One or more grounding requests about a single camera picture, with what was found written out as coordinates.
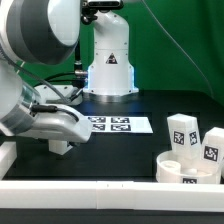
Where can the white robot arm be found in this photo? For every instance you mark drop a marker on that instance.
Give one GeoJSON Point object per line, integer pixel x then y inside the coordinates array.
{"type": "Point", "coordinates": [47, 32]}

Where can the black camera on mount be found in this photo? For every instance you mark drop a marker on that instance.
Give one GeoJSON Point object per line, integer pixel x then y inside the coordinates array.
{"type": "Point", "coordinates": [102, 4]}

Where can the white front barrier rail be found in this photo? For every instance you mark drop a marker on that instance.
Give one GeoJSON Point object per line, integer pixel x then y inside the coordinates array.
{"type": "Point", "coordinates": [111, 195]}

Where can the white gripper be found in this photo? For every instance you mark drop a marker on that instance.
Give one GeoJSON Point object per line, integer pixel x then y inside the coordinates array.
{"type": "Point", "coordinates": [59, 122]}

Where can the paper sheet with tags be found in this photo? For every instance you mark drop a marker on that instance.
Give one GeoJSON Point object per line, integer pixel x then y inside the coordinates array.
{"type": "Point", "coordinates": [116, 124]}

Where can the white round stool seat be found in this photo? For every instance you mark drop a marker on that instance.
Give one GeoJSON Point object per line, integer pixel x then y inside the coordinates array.
{"type": "Point", "coordinates": [175, 169]}

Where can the white left barrier block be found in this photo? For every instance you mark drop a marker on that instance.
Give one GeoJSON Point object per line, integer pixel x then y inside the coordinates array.
{"type": "Point", "coordinates": [8, 155]}

